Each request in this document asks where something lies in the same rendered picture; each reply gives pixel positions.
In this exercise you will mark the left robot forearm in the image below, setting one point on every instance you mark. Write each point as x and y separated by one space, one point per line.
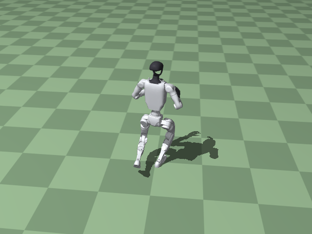
142 93

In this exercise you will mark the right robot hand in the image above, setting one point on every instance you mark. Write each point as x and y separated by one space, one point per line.
178 91

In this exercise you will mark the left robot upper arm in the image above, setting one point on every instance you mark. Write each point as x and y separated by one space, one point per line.
138 89

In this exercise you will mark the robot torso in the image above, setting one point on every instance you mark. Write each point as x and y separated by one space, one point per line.
155 98

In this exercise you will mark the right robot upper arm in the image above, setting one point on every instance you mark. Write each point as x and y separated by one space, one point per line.
170 88

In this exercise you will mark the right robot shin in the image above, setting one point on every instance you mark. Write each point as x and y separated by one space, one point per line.
165 146

